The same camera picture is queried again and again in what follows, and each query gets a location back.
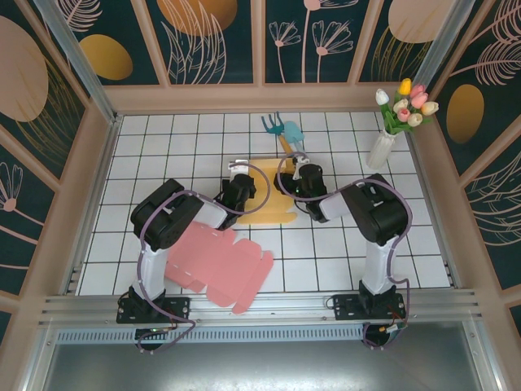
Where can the yellow paper box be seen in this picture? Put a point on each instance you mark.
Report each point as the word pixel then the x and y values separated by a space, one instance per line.
pixel 274 207

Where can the pink paper box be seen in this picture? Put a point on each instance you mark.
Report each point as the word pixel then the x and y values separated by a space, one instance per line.
pixel 220 260

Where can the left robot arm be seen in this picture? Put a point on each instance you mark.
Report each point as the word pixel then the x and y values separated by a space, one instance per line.
pixel 171 212

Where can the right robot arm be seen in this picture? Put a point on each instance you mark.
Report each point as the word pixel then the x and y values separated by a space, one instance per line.
pixel 378 207

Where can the light blue trowel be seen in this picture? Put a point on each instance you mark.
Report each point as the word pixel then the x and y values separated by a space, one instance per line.
pixel 292 131

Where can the white ribbed vase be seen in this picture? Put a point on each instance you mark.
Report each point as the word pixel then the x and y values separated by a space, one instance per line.
pixel 382 150

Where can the tulip bouquet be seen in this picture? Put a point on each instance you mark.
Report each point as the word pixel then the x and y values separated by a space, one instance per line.
pixel 407 110

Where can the grey metal sheet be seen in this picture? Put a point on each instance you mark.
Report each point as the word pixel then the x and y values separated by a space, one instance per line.
pixel 264 366

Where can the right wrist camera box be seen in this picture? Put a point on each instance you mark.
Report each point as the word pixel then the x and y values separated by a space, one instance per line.
pixel 302 159

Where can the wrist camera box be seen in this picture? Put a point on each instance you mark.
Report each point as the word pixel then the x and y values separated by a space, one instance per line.
pixel 239 169
pixel 302 159

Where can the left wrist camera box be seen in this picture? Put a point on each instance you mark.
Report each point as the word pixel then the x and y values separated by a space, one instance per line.
pixel 239 169

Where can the aluminium side rail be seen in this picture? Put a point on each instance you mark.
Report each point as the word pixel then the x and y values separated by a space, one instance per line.
pixel 94 203
pixel 432 203

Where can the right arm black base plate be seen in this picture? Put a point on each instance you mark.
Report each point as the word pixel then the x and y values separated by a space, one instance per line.
pixel 346 305

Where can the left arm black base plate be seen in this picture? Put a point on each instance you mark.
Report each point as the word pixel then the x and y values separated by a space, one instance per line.
pixel 179 307

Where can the aluminium corner post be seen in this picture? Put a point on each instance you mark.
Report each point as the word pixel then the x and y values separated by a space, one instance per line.
pixel 77 53
pixel 441 40

